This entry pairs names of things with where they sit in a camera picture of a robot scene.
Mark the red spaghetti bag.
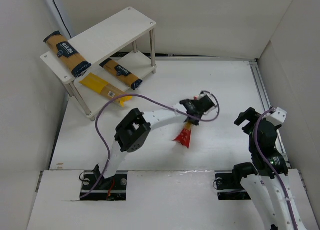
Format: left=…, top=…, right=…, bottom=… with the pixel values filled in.
left=173, top=121, right=193, bottom=148

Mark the blue spaghetti bag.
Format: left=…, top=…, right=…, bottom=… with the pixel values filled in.
left=43, top=31, right=92, bottom=78
left=99, top=58, right=143, bottom=90

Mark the yellow spaghetti bag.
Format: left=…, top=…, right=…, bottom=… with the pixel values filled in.
left=80, top=73, right=125, bottom=100

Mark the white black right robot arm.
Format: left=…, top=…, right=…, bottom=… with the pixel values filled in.
left=232, top=107, right=306, bottom=230

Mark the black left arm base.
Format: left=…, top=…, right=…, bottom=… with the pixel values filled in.
left=79, top=171, right=128, bottom=201

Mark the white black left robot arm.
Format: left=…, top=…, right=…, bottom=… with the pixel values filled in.
left=95, top=90, right=221, bottom=184

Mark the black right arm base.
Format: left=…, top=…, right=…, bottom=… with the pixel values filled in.
left=212, top=171, right=251, bottom=200

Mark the white two-tier shelf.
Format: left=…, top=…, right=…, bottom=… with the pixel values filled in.
left=41, top=7, right=157, bottom=121

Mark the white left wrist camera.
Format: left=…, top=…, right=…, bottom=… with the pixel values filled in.
left=193, top=90, right=214, bottom=101

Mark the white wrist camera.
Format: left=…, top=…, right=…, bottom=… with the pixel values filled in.
left=193, top=90, right=214, bottom=101
left=266, top=107, right=287, bottom=126

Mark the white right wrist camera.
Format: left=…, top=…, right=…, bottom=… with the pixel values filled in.
left=266, top=107, right=287, bottom=126

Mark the aluminium frame rail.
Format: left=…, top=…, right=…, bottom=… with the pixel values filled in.
left=249, top=60, right=291, bottom=166

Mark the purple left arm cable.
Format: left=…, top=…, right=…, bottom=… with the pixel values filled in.
left=79, top=90, right=221, bottom=200

